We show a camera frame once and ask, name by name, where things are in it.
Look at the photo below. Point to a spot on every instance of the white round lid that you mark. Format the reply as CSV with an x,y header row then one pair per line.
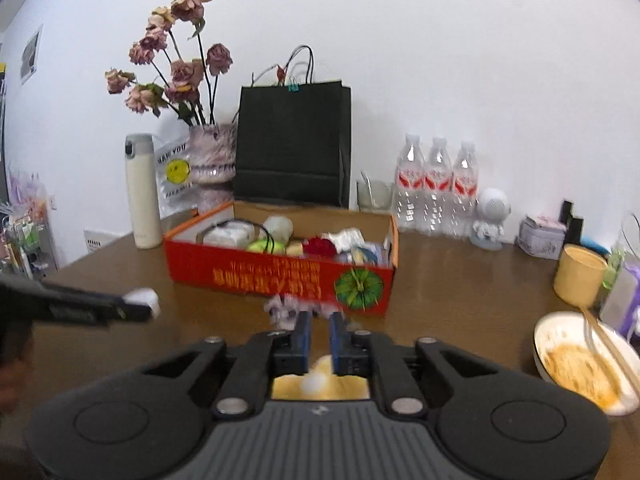
x,y
142,300

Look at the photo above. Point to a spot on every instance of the brown wooden desk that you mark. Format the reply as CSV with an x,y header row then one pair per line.
x,y
475,285

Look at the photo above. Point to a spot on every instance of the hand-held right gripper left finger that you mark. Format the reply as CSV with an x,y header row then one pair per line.
x,y
302,340

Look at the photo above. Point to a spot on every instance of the dried rose bouquet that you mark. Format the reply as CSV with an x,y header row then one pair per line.
x,y
187,7

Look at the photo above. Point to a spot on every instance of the cream thermos bottle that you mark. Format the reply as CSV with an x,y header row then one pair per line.
x,y
145,195

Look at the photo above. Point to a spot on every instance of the wooden chopsticks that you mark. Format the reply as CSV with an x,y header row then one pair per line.
x,y
607,340

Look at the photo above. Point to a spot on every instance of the purple mottled vase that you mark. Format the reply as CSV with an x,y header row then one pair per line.
x,y
212,160

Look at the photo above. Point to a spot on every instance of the pale floral tin box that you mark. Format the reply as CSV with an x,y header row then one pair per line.
x,y
540,237

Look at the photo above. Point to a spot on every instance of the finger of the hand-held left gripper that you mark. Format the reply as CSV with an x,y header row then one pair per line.
x,y
75,294
100,314

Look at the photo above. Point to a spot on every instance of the yellow white plush toy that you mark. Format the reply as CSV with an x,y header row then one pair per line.
x,y
325,385

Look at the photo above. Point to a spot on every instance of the white bowl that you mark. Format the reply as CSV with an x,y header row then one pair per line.
x,y
575,375

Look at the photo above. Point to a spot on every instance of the white astronaut figurine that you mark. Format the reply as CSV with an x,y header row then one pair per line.
x,y
490,210

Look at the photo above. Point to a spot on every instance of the purple white packet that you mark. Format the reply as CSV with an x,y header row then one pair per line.
x,y
622,300

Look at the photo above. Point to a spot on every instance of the clear water bottle red label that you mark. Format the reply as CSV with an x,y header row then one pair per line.
x,y
465,187
438,185
410,185

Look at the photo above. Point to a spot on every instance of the yellow sponge block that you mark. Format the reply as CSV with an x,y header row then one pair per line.
x,y
296,249

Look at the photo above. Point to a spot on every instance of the clear glass cup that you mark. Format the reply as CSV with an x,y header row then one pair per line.
x,y
375,195

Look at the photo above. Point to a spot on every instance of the wall picture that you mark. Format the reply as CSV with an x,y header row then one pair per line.
x,y
31,55

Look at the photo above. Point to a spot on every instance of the crumpled white paper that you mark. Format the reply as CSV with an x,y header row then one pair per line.
x,y
347,239

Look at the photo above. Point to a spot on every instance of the pale green ball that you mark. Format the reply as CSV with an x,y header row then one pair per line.
x,y
278,228

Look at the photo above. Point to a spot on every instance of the red cardboard box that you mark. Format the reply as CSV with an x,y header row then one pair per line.
x,y
210,270

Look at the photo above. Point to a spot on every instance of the white wrapped packet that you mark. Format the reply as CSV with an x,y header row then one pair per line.
x,y
227,235

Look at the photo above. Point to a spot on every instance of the black lipstick tube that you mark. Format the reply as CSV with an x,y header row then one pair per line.
x,y
566,212
575,232

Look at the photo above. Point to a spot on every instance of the red fabric rose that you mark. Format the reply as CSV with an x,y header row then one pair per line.
x,y
320,246

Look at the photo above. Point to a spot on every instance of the black paper bag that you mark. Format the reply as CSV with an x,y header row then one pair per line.
x,y
290,135

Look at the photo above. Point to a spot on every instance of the yellow cup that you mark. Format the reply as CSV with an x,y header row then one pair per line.
x,y
577,277

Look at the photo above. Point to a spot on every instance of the teal binder clip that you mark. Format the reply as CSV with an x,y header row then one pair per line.
x,y
293,86

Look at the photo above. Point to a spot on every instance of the blue yellow plush toy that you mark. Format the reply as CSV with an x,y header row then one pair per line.
x,y
367,256

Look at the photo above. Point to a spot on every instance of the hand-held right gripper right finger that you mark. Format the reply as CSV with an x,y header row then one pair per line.
x,y
339,340

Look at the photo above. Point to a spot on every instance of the clear plastic bag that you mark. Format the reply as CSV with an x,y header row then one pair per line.
x,y
175,170

